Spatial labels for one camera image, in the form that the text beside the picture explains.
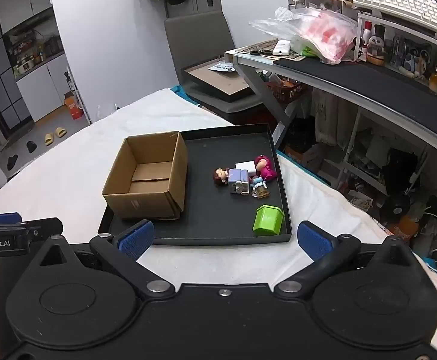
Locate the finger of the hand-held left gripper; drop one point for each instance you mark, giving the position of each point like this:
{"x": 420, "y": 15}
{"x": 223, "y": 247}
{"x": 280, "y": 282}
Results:
{"x": 2, "y": 218}
{"x": 46, "y": 232}

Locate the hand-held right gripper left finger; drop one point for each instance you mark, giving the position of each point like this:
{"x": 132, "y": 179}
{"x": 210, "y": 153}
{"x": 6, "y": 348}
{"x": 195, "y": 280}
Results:
{"x": 136, "y": 238}

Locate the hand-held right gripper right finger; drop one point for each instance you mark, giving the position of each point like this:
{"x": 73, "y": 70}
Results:
{"x": 314, "y": 240}

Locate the brown cardboard box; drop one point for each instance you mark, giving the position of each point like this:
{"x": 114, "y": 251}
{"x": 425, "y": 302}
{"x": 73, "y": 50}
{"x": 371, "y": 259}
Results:
{"x": 145, "y": 195}

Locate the green toy house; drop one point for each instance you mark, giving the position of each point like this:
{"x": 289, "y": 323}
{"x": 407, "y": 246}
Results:
{"x": 268, "y": 222}

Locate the black shallow tray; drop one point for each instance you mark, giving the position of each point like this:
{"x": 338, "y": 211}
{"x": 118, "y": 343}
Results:
{"x": 211, "y": 213}

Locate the blue alien toy figure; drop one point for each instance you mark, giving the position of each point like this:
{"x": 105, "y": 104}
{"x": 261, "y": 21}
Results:
{"x": 259, "y": 183}

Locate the pink-haired toy figure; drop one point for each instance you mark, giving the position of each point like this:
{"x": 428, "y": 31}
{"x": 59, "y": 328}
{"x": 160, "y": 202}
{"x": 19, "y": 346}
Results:
{"x": 266, "y": 168}

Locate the purple cube rabbit figure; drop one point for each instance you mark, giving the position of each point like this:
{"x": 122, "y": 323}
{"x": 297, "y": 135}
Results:
{"x": 238, "y": 178}

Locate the small white box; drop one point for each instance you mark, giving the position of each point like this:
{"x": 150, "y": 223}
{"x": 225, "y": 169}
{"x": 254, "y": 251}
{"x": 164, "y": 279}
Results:
{"x": 245, "y": 167}

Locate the brown-haired doll figure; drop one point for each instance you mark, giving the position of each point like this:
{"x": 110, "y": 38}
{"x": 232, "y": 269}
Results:
{"x": 220, "y": 176}

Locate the black slipper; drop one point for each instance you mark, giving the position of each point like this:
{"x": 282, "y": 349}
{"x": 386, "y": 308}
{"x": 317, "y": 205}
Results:
{"x": 12, "y": 162}
{"x": 31, "y": 146}

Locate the black fan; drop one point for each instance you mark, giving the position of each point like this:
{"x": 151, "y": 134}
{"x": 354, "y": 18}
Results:
{"x": 393, "y": 208}

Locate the yellow slipper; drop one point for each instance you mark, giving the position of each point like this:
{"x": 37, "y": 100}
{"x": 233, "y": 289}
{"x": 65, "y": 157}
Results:
{"x": 49, "y": 139}
{"x": 61, "y": 132}

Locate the white tote bag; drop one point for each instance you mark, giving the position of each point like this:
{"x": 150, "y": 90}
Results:
{"x": 325, "y": 120}

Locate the orange carton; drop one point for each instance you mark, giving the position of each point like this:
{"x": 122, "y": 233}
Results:
{"x": 74, "y": 108}

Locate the black framed sliding door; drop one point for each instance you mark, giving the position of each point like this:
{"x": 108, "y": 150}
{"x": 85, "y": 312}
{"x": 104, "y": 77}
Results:
{"x": 1, "y": 82}

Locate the white kitchen cabinet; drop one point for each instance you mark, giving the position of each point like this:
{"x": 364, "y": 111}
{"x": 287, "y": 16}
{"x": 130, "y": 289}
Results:
{"x": 38, "y": 82}

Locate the grey glass desk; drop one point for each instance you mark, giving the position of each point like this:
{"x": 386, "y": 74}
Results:
{"x": 402, "y": 120}

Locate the teal mattress edge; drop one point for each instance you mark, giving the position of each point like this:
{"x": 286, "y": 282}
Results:
{"x": 181, "y": 93}

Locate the red plastic basket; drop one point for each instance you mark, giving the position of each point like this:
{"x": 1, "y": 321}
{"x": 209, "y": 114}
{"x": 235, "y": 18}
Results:
{"x": 286, "y": 90}

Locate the black desk mat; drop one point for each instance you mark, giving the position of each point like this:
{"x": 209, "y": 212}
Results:
{"x": 383, "y": 86}

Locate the flat cardboard sheet with paper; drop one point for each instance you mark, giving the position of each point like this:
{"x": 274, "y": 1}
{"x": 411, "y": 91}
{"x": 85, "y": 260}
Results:
{"x": 218, "y": 82}

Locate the white printed mail bag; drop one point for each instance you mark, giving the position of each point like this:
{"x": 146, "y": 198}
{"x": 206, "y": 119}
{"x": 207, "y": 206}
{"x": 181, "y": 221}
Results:
{"x": 221, "y": 67}

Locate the white phone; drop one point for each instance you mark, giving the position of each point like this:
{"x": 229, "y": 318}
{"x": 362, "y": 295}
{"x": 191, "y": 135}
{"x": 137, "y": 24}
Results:
{"x": 281, "y": 47}

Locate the black sunglasses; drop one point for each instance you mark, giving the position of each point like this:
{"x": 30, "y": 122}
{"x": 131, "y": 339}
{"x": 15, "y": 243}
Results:
{"x": 260, "y": 51}

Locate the panda figurine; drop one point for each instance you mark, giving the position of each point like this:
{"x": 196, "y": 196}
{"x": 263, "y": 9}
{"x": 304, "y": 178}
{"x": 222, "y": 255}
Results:
{"x": 375, "y": 47}

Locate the patterned table mat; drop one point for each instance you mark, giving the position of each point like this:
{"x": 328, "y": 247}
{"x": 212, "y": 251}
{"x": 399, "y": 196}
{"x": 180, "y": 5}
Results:
{"x": 244, "y": 49}

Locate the blue cartoon figure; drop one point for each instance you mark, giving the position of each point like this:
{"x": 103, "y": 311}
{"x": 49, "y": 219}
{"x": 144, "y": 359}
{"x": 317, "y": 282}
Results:
{"x": 415, "y": 62}

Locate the clear plastic bag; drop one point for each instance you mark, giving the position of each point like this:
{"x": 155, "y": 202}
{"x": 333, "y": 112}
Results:
{"x": 316, "y": 33}

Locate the grey chair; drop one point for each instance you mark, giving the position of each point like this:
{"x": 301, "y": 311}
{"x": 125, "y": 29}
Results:
{"x": 198, "y": 37}

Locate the white desk shelf riser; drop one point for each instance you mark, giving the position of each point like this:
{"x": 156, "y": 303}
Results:
{"x": 421, "y": 32}

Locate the clear acrylic organizer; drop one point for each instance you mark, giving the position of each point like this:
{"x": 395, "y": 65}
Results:
{"x": 316, "y": 3}

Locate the white keyboard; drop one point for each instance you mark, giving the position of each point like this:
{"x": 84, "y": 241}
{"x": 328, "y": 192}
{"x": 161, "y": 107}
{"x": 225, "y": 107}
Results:
{"x": 406, "y": 5}

